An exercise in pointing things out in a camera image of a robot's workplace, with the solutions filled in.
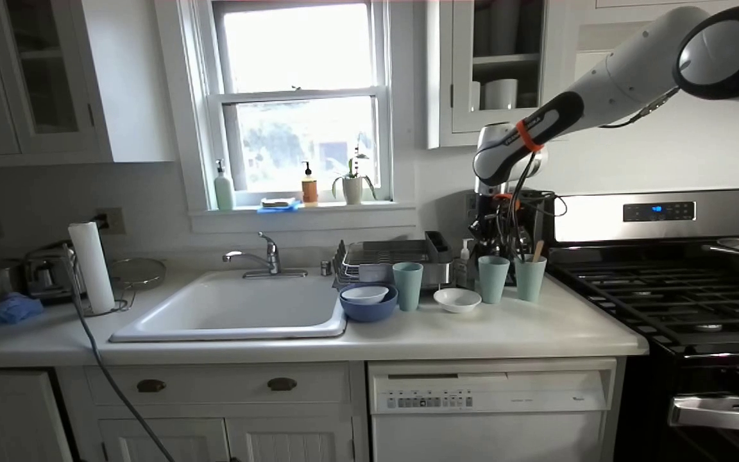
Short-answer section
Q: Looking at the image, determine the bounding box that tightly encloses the teal plastic cup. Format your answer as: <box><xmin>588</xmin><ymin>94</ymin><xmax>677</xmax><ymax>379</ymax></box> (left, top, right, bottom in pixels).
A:
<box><xmin>513</xmin><ymin>257</ymin><xmax>549</xmax><ymax>303</ymax></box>
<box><xmin>473</xmin><ymin>253</ymin><xmax>513</xmax><ymax>304</ymax></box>
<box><xmin>390</xmin><ymin>259</ymin><xmax>426</xmax><ymax>313</ymax></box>

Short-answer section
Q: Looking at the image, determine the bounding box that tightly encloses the chrome faucet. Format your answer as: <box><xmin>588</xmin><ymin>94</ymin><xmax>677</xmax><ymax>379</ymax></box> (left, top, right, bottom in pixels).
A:
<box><xmin>219</xmin><ymin>229</ymin><xmax>313</xmax><ymax>279</ymax></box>

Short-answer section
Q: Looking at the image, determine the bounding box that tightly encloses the black steel gas stove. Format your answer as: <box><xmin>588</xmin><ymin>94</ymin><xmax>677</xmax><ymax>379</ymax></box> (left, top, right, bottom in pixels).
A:
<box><xmin>547</xmin><ymin>186</ymin><xmax>739</xmax><ymax>462</ymax></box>

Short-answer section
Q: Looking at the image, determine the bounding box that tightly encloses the white potted plant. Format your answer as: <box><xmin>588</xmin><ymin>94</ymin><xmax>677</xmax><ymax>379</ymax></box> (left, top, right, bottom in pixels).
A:
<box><xmin>331</xmin><ymin>146</ymin><xmax>380</xmax><ymax>207</ymax></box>

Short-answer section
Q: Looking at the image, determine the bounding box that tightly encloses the small white bowl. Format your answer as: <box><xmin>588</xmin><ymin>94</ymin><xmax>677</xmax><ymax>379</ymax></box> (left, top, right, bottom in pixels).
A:
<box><xmin>430</xmin><ymin>285</ymin><xmax>485</xmax><ymax>315</ymax></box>

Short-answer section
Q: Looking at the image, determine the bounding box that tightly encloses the chrome toaster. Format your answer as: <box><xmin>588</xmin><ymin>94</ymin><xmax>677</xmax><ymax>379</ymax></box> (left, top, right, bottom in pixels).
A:
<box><xmin>17</xmin><ymin>240</ymin><xmax>82</xmax><ymax>303</ymax></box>

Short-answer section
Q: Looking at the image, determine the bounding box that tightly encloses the dish soap bottle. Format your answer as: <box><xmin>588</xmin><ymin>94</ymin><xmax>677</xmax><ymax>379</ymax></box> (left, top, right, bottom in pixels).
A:
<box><xmin>457</xmin><ymin>236</ymin><xmax>477</xmax><ymax>290</ymax></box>

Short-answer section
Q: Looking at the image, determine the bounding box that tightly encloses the black coffee maker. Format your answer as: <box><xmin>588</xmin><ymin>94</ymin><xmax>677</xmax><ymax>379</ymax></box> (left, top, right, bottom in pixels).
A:
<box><xmin>466</xmin><ymin>186</ymin><xmax>557</xmax><ymax>290</ymax></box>

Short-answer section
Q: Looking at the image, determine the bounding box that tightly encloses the white dishwasher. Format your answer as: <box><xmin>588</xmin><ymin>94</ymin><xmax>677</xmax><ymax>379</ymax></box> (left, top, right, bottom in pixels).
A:
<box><xmin>366</xmin><ymin>356</ymin><xmax>625</xmax><ymax>462</ymax></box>

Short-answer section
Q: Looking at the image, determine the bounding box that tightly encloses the white framed window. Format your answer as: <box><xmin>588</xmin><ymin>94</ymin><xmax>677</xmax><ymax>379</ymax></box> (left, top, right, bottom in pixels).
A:
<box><xmin>150</xmin><ymin>0</ymin><xmax>422</xmax><ymax>236</ymax></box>

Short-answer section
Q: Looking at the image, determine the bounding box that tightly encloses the white mug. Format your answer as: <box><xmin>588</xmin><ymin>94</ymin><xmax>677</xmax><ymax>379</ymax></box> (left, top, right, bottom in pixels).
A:
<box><xmin>479</xmin><ymin>77</ymin><xmax>520</xmax><ymax>112</ymax></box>

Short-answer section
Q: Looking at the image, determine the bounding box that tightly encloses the white bowl in blue bowl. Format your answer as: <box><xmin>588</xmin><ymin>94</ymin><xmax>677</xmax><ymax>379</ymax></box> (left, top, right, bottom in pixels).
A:
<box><xmin>341</xmin><ymin>285</ymin><xmax>391</xmax><ymax>308</ymax></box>

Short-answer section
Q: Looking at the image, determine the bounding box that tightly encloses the white kitchen sink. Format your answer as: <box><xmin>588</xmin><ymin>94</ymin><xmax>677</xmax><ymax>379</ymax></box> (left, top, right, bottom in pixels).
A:
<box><xmin>108</xmin><ymin>270</ymin><xmax>348</xmax><ymax>345</ymax></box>

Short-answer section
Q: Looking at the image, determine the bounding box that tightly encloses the blue cloth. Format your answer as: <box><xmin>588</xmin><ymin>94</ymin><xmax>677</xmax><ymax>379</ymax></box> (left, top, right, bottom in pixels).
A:
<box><xmin>0</xmin><ymin>290</ymin><xmax>46</xmax><ymax>329</ymax></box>

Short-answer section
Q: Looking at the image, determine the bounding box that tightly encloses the blue sponge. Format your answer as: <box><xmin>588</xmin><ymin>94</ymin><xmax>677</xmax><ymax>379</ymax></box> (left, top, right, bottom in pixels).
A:
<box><xmin>254</xmin><ymin>195</ymin><xmax>299</xmax><ymax>216</ymax></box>

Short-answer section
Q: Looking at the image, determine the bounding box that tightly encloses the pale green soap bottle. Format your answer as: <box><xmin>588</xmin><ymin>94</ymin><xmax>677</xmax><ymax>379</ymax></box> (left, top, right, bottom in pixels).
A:
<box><xmin>210</xmin><ymin>159</ymin><xmax>236</xmax><ymax>213</ymax></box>

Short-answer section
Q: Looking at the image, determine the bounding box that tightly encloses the amber soap bottle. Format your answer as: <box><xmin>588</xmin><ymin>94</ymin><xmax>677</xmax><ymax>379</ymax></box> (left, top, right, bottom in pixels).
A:
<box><xmin>299</xmin><ymin>159</ymin><xmax>320</xmax><ymax>204</ymax></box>

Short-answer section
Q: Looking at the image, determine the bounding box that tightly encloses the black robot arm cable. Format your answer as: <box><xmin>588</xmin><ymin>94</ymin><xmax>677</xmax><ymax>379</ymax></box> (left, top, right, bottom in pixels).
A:
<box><xmin>504</xmin><ymin>85</ymin><xmax>683</xmax><ymax>259</ymax></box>

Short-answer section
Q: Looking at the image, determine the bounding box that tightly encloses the white sink base cabinet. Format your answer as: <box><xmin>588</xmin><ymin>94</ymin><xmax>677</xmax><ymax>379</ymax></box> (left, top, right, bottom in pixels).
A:
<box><xmin>0</xmin><ymin>358</ymin><xmax>368</xmax><ymax>462</ymax></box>

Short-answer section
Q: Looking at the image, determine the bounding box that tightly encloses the black hanging cable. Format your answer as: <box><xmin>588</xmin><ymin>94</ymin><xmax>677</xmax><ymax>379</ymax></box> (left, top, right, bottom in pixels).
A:
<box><xmin>64</xmin><ymin>253</ymin><xmax>180</xmax><ymax>462</ymax></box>

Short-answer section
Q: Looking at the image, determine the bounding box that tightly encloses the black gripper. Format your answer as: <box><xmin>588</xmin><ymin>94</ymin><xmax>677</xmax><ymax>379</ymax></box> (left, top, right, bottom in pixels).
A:
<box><xmin>472</xmin><ymin>193</ymin><xmax>532</xmax><ymax>262</ymax></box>

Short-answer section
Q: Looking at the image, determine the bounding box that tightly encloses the white paper towel roll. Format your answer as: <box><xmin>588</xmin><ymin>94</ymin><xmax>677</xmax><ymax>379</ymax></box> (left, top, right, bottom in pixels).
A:
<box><xmin>64</xmin><ymin>217</ymin><xmax>119</xmax><ymax>317</ymax></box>

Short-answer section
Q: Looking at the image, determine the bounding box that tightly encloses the white open wall cabinet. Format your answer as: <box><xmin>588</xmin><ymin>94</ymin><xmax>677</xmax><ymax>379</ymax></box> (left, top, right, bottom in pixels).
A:
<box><xmin>422</xmin><ymin>0</ymin><xmax>584</xmax><ymax>150</ymax></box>

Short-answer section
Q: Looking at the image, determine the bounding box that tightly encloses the glass lid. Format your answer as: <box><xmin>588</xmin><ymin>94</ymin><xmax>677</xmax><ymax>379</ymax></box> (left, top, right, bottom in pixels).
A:
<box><xmin>110</xmin><ymin>253</ymin><xmax>169</xmax><ymax>294</ymax></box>

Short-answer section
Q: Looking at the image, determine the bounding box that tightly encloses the steel dish rack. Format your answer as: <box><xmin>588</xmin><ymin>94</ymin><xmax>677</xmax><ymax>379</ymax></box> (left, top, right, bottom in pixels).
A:
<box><xmin>331</xmin><ymin>229</ymin><xmax>457</xmax><ymax>291</ymax></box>

